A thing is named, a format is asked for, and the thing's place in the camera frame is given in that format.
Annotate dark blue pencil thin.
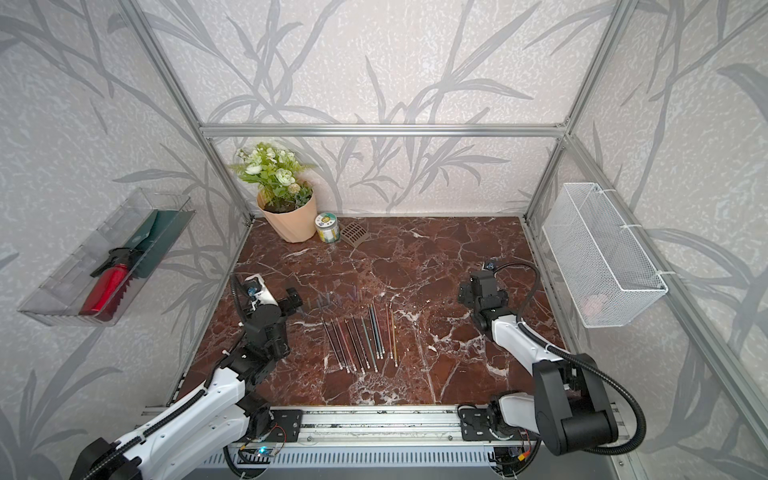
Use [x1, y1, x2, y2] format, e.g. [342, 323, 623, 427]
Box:
[322, 320, 346, 370]

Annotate blue capped pencil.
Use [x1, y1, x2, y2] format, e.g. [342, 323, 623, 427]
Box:
[352, 317, 371, 371]

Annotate black capped pencil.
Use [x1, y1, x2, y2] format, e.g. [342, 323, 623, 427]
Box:
[345, 320, 366, 373]

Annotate green capped pencil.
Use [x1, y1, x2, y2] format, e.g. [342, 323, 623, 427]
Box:
[369, 303, 386, 360]

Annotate navy capped pencil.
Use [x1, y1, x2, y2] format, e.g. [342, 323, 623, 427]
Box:
[368, 304, 384, 360]

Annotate yellow pencil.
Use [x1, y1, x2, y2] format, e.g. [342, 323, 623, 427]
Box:
[388, 306, 399, 368]

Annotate teal capped pencil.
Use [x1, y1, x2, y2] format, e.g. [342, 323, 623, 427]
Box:
[361, 318, 379, 373]

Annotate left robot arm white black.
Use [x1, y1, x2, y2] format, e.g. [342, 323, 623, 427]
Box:
[70, 274, 303, 479]

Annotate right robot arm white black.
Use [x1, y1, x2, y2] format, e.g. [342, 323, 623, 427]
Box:
[458, 270, 618, 455]

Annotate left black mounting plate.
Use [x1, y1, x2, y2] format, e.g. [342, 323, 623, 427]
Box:
[263, 409, 303, 443]

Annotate black mounting plate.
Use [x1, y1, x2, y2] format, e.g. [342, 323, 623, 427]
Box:
[456, 404, 507, 442]
[263, 409, 303, 443]

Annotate pink object in basket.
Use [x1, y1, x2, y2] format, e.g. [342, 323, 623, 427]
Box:
[581, 294, 608, 321]

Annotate terracotta flower pot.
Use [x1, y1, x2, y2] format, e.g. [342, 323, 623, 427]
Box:
[257, 192, 318, 243]

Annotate green circuit board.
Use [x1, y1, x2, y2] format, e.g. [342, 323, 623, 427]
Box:
[237, 442, 285, 465]

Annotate small tin can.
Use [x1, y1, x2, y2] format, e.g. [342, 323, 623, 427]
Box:
[315, 212, 340, 243]

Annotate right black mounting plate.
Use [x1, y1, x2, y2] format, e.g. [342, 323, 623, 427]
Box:
[456, 404, 507, 442]

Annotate brown drain grate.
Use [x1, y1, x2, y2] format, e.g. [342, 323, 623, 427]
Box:
[340, 221, 370, 248]

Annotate green plant white flowers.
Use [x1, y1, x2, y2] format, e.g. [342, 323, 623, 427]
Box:
[229, 142, 313, 213]

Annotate red spray bottle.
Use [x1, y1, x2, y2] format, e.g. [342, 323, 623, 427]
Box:
[79, 247, 143, 322]

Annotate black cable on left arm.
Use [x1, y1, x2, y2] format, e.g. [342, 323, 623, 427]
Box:
[229, 274, 250, 328]

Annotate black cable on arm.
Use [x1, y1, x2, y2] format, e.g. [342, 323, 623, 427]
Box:
[229, 274, 250, 328]
[491, 262, 648, 456]

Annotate white wire mesh basket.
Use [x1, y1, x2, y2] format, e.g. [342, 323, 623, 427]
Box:
[543, 182, 668, 329]

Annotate clear plastic wall tray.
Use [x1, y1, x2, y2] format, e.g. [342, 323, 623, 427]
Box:
[18, 188, 195, 327]

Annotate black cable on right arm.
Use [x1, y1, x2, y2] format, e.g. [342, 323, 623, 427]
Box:
[491, 262, 648, 456]

